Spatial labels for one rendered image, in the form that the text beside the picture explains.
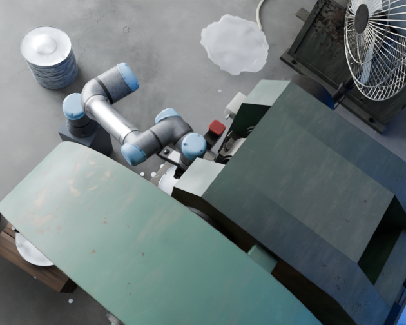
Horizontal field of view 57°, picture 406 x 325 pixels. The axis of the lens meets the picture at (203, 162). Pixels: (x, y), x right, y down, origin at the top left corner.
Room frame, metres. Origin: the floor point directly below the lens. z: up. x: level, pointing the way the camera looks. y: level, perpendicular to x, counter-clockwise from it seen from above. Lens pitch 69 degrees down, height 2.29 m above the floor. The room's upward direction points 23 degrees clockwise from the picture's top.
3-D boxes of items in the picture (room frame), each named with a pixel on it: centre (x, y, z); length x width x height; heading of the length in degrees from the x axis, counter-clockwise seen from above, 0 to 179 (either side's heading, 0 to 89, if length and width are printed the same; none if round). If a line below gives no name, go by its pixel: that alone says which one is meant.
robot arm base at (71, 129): (0.65, 0.65, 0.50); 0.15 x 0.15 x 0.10
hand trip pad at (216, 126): (0.78, 0.00, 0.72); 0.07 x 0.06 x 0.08; 75
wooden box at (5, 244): (0.09, 0.55, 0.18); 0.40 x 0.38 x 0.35; 81
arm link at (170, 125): (0.49, 0.14, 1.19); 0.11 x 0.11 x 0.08; 60
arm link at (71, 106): (0.66, 0.65, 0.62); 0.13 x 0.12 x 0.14; 150
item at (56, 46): (1.09, 1.15, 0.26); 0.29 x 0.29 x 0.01
